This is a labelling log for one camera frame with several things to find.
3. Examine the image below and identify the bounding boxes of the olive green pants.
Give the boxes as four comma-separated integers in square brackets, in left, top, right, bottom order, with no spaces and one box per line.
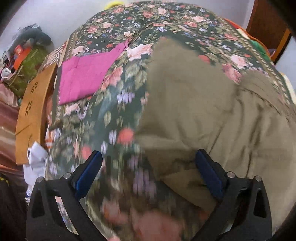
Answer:
[134,39,295,230]

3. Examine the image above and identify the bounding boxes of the crumpled white papers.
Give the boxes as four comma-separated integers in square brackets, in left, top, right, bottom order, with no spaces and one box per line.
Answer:
[23,142,49,202]

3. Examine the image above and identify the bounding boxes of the floral bedspread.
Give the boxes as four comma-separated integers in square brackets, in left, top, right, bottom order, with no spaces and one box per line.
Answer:
[46,1,295,240]

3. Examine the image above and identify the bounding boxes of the wooden lap desk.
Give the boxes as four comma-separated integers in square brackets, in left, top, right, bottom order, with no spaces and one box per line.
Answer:
[15,63,57,166]

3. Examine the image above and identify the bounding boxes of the pink curtain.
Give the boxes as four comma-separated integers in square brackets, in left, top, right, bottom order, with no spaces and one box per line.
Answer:
[1,83,23,176]

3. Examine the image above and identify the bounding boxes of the folded magenta cloth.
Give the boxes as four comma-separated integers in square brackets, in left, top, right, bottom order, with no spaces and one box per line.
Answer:
[59,41,128,105]

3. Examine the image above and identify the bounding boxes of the green bag of clutter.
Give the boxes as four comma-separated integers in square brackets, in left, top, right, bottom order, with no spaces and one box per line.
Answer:
[1,23,52,99]

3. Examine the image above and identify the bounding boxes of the colourful blanket under bedspread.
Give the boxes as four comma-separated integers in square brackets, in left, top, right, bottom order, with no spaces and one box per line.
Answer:
[224,18,271,61]

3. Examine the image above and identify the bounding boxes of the wooden door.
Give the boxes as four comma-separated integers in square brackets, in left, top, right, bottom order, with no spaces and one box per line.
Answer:
[246,0,292,63]

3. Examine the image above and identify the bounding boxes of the yellow curved headboard pipe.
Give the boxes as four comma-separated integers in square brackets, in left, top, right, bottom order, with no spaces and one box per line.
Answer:
[104,1,125,10]

